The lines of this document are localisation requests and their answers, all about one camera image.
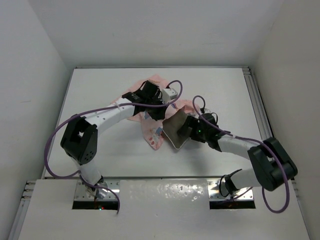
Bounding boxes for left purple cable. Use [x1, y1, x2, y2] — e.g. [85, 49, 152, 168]
[44, 79, 184, 215]

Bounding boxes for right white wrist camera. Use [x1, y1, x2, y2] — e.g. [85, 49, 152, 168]
[200, 107, 212, 115]

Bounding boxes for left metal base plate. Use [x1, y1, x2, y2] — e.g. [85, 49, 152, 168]
[74, 180, 120, 202]

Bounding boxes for left aluminium frame rail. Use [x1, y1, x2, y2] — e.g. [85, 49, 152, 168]
[8, 180, 36, 240]

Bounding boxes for purple cable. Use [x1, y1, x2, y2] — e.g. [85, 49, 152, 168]
[44, 79, 184, 215]
[192, 95, 291, 214]

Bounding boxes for pink cartoon pillowcase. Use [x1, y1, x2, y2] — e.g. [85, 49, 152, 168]
[121, 74, 196, 150]

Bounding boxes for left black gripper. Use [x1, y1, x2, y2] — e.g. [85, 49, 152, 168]
[145, 94, 169, 121]

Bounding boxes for white front cover board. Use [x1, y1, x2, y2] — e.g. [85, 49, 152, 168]
[19, 179, 309, 240]

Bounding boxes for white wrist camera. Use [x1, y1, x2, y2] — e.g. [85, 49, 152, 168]
[200, 107, 212, 115]
[161, 88, 178, 103]

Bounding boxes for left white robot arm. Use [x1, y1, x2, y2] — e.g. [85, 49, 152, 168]
[60, 80, 179, 188]

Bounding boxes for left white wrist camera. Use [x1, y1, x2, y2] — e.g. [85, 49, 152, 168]
[161, 88, 178, 103]

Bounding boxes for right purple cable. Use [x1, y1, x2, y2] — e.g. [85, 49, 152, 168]
[192, 95, 291, 214]

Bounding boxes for metal base plate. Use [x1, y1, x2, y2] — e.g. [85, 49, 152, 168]
[74, 180, 120, 202]
[207, 180, 255, 201]

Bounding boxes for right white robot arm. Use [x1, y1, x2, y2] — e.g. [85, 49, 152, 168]
[177, 113, 298, 197]

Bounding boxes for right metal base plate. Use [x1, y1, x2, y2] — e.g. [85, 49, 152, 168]
[207, 180, 255, 201]

